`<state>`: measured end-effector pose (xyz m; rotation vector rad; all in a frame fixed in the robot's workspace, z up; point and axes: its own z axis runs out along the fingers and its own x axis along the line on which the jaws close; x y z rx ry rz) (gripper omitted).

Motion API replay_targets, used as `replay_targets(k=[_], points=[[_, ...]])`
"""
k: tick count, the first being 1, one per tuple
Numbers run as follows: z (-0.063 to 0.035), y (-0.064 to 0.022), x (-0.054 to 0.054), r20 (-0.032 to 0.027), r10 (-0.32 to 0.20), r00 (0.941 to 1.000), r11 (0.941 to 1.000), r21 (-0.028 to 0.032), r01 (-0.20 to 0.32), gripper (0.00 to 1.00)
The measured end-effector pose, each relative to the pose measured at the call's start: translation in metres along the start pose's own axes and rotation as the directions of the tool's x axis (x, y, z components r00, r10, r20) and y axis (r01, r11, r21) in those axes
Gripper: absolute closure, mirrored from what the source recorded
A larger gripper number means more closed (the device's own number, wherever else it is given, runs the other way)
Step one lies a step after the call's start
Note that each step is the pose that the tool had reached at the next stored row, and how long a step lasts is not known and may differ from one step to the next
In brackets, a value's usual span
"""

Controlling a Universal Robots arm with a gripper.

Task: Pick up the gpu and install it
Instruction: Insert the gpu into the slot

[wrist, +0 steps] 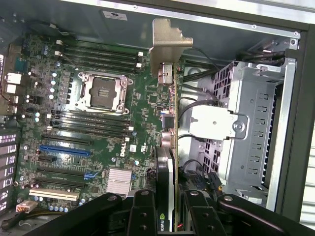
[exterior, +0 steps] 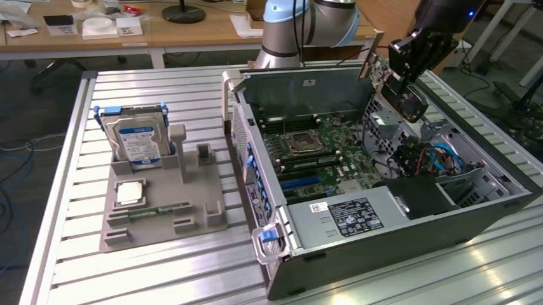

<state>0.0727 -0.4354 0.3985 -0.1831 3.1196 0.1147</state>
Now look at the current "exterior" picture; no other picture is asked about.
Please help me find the white paper stack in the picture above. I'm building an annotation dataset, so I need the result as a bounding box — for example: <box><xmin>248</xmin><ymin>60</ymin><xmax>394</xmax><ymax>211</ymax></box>
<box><xmin>230</xmin><ymin>14</ymin><xmax>264</xmax><ymax>38</ymax></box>

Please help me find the white floor cable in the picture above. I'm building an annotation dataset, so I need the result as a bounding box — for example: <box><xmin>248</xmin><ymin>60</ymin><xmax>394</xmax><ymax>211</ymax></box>
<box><xmin>0</xmin><ymin>133</ymin><xmax>66</xmax><ymax>153</ymax></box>

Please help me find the hard disk in blue caddy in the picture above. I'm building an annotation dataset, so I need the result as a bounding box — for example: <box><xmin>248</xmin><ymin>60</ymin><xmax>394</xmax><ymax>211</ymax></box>
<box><xmin>92</xmin><ymin>102</ymin><xmax>170</xmax><ymax>172</ymax></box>

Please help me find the green loose RAM stick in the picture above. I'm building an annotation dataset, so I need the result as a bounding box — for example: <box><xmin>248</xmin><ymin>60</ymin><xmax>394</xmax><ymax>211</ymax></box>
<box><xmin>127</xmin><ymin>205</ymin><xmax>192</xmax><ymax>220</ymax></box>

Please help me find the installed RAM stick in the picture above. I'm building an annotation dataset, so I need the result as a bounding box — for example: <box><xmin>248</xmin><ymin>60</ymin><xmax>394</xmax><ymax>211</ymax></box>
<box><xmin>279</xmin><ymin>154</ymin><xmax>343</xmax><ymax>169</ymax></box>

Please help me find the white box with round dish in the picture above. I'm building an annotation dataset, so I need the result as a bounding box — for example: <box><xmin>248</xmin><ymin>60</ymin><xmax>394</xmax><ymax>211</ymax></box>
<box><xmin>80</xmin><ymin>17</ymin><xmax>119</xmax><ymax>41</ymax></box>

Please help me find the blue data wire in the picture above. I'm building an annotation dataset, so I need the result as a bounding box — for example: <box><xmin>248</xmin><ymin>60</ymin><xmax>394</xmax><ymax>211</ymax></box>
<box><xmin>427</xmin><ymin>143</ymin><xmax>465</xmax><ymax>175</ymax></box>

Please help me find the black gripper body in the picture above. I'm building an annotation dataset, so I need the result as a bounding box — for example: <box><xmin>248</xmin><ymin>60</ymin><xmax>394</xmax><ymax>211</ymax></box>
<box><xmin>414</xmin><ymin>0</ymin><xmax>489</xmax><ymax>34</ymax></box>

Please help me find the wooden desk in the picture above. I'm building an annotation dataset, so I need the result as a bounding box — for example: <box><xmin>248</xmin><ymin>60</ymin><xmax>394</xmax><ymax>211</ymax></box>
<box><xmin>0</xmin><ymin>0</ymin><xmax>383</xmax><ymax>61</ymax></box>

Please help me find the grey printed parts rack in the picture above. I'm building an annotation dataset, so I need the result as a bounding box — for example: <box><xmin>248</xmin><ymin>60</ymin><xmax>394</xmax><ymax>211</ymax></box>
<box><xmin>99</xmin><ymin>124</ymin><xmax>230</xmax><ymax>254</ymax></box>

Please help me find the green motherboard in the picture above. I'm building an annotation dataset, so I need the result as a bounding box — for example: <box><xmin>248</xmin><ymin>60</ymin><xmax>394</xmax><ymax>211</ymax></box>
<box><xmin>250</xmin><ymin>106</ymin><xmax>394</xmax><ymax>206</ymax></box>

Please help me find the grey power supply unit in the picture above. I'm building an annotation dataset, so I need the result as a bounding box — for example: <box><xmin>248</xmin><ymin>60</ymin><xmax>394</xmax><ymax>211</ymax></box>
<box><xmin>284</xmin><ymin>186</ymin><xmax>411</xmax><ymax>250</ymax></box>

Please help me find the silver drive cage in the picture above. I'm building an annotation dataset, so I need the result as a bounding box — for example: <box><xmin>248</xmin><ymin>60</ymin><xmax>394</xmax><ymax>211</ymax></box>
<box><xmin>363</xmin><ymin>91</ymin><xmax>426</xmax><ymax>159</ymax></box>

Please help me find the blue PCIe expansion slot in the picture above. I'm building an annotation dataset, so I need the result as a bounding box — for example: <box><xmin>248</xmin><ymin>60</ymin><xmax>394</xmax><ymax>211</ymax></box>
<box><xmin>279</xmin><ymin>177</ymin><xmax>323</xmax><ymax>189</ymax></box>

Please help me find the brown cardboard box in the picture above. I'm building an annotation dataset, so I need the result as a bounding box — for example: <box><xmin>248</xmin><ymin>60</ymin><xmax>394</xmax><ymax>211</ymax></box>
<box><xmin>247</xmin><ymin>0</ymin><xmax>267</xmax><ymax>22</ymax></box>

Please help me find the white desk frame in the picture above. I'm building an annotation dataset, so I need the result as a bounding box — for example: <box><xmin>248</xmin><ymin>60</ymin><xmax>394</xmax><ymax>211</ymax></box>
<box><xmin>465</xmin><ymin>0</ymin><xmax>543</xmax><ymax>87</ymax></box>

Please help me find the NVIDIA graphics card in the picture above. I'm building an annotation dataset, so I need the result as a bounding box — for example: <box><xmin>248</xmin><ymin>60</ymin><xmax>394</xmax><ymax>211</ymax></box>
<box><xmin>358</xmin><ymin>30</ymin><xmax>430</xmax><ymax>124</ymax></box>

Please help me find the grey disk bay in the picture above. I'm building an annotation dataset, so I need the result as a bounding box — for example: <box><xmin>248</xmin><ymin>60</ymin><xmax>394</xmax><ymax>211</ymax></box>
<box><xmin>435</xmin><ymin>165</ymin><xmax>510</xmax><ymax>209</ymax></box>

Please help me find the open black PC case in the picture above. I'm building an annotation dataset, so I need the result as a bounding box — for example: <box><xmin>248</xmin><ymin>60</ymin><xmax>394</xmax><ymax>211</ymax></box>
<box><xmin>220</xmin><ymin>59</ymin><xmax>543</xmax><ymax>301</ymax></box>

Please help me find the metal CPU socket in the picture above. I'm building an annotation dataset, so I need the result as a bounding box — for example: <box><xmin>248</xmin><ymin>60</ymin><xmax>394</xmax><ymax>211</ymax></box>
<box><xmin>286</xmin><ymin>132</ymin><xmax>322</xmax><ymax>156</ymax></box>

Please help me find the silver CPU chip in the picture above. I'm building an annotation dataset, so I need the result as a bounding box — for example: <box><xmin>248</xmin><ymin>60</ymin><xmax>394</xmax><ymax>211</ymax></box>
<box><xmin>116</xmin><ymin>182</ymin><xmax>146</xmax><ymax>206</ymax></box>

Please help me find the black round lamp base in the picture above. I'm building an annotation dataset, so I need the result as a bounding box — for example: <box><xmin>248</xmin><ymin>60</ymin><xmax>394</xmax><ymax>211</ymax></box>
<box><xmin>162</xmin><ymin>0</ymin><xmax>207</xmax><ymax>24</ymax></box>

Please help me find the white box with black top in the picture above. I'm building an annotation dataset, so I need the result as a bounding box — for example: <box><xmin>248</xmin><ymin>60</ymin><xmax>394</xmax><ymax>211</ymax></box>
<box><xmin>42</xmin><ymin>15</ymin><xmax>80</xmax><ymax>36</ymax></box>

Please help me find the white labelled box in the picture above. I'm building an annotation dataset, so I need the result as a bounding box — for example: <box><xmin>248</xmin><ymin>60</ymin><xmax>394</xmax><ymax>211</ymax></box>
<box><xmin>115</xmin><ymin>16</ymin><xmax>143</xmax><ymax>36</ymax></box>

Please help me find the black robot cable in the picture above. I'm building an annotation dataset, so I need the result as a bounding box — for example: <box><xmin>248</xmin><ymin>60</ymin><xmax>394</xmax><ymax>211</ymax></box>
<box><xmin>291</xmin><ymin>0</ymin><xmax>309</xmax><ymax>67</ymax></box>

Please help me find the clear plastic bag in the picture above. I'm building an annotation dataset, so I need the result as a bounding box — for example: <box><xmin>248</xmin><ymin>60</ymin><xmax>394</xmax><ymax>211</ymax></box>
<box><xmin>0</xmin><ymin>3</ymin><xmax>39</xmax><ymax>29</ymax></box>

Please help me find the black floor stand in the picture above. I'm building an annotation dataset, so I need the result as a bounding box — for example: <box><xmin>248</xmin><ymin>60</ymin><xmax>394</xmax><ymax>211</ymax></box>
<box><xmin>491</xmin><ymin>79</ymin><xmax>543</xmax><ymax>144</ymax></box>

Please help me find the light wooden cabinet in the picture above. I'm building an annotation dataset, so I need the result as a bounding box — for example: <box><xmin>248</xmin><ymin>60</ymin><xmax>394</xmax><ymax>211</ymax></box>
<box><xmin>358</xmin><ymin>0</ymin><xmax>487</xmax><ymax>74</ymax></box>

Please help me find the black office chair base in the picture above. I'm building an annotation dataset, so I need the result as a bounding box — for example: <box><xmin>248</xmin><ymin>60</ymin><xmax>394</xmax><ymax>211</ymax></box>
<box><xmin>24</xmin><ymin>58</ymin><xmax>88</xmax><ymax>95</ymax></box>

